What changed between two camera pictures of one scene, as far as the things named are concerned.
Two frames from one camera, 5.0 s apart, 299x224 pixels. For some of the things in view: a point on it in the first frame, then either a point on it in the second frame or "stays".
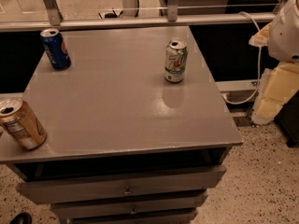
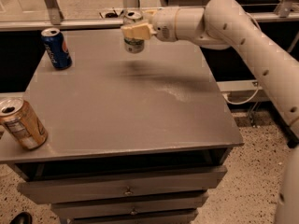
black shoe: [21, 217] stays
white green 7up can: [175, 61] to [133, 45]
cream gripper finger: [262, 37] to [162, 23]
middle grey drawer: [97, 208] stays
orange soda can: [21, 122] stays
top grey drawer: [110, 186] stays
